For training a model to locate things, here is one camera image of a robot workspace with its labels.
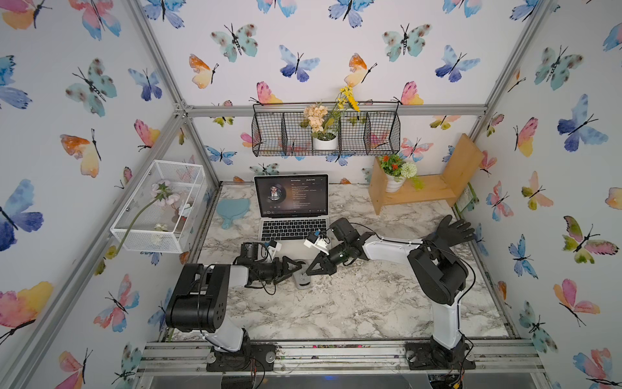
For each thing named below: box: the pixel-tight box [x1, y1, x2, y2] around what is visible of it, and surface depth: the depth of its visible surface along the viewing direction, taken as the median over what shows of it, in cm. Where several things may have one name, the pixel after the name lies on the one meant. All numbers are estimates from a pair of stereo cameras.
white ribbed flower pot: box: [385, 173, 407, 193], surface depth 107 cm
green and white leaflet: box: [453, 181, 477, 213], surface depth 113 cm
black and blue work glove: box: [432, 214, 477, 259], surface depth 103 cm
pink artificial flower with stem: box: [105, 179, 180, 260], surface depth 75 cm
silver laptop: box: [254, 173, 330, 260], surface depth 103 cm
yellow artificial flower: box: [336, 85, 361, 112], surface depth 84 cm
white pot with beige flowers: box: [300, 104, 341, 150], surface depth 88 cm
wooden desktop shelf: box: [368, 132, 486, 215], surface depth 107 cm
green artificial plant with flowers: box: [379, 153, 425, 192], surface depth 98 cm
